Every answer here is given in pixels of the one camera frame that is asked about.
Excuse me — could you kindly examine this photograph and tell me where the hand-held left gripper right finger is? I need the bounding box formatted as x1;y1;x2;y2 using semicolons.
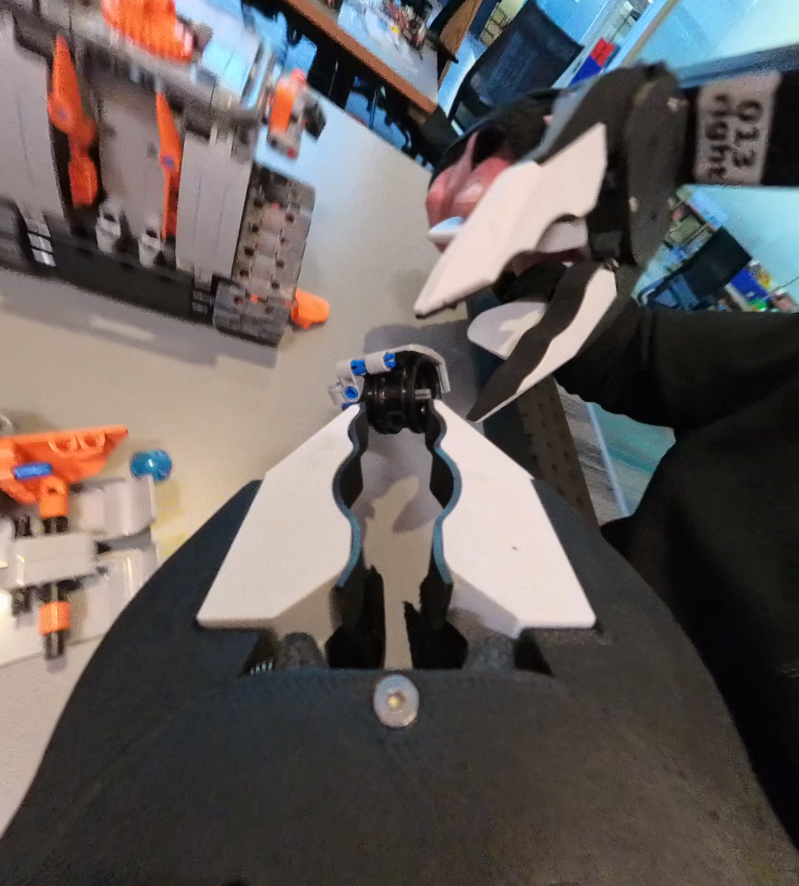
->
429;406;595;643

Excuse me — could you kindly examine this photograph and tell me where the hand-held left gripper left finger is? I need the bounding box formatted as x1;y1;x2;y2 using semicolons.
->
199;406;375;643

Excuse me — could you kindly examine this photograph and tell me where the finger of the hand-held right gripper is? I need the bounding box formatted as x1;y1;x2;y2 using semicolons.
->
466;263;622;423
414;122;611;319

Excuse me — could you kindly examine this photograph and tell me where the person's right hand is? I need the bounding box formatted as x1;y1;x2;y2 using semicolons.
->
425;146;493;236

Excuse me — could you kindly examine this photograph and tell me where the blue transparent round stud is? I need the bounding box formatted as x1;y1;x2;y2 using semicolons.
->
131;446;176;485

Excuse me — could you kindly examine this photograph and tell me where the orange wedge brick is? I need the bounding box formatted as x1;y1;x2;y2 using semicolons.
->
289;288;332;330

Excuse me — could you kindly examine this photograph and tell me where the small grey orange brick assembly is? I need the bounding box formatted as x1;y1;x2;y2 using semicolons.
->
0;402;165;676

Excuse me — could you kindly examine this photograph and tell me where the person's black clothing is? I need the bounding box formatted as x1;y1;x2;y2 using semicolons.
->
601;416;799;886

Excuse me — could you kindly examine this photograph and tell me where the large grey tracked brick vehicle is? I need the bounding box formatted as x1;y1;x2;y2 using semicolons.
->
0;0;324;347

